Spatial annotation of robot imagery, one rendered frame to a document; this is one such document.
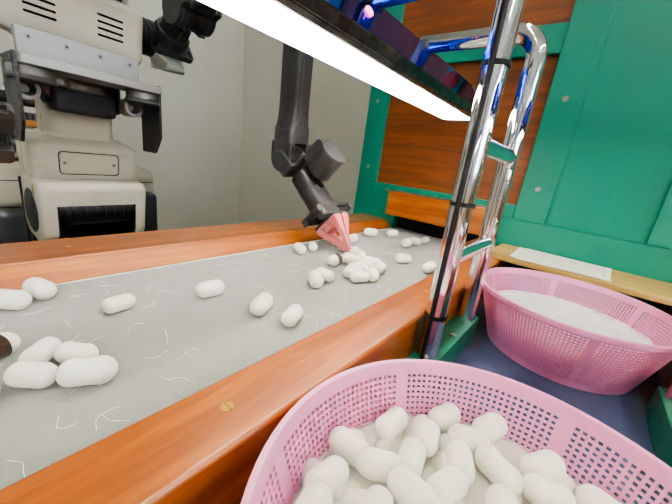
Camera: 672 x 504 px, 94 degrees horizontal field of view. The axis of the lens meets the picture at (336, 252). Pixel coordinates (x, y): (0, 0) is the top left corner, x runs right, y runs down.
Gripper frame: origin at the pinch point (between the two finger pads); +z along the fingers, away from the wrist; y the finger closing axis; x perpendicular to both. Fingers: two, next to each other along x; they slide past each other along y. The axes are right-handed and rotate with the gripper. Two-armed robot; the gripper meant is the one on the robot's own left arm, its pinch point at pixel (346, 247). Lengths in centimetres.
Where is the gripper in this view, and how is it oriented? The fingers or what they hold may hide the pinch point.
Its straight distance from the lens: 64.8
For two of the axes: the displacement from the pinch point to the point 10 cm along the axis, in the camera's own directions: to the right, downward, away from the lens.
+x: -5.8, 5.4, 6.1
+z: 4.9, 8.3, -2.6
